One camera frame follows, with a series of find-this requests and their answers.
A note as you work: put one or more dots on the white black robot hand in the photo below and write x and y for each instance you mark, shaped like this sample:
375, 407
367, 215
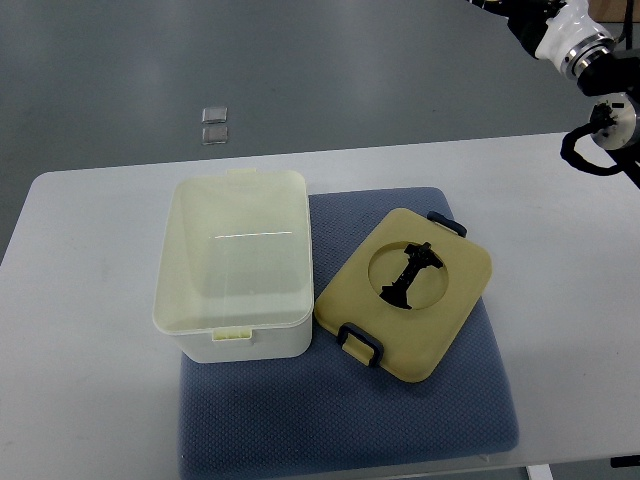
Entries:
558, 31

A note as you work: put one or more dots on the upper silver floor plate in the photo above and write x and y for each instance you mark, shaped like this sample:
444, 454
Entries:
214, 115

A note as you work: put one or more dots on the yellow storage box lid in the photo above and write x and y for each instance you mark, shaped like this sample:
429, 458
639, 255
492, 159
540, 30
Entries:
402, 297

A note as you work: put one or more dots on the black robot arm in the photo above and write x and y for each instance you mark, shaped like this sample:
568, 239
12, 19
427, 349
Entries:
603, 67

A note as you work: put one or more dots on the white table leg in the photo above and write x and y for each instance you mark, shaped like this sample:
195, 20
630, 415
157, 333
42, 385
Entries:
539, 472

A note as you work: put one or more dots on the white storage box base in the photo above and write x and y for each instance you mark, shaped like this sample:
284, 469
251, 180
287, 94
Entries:
235, 280

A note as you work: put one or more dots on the blue textured mat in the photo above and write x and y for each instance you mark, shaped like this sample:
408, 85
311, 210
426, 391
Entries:
323, 411

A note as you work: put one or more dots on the wooden box corner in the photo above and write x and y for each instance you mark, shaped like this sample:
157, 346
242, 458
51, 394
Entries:
608, 11

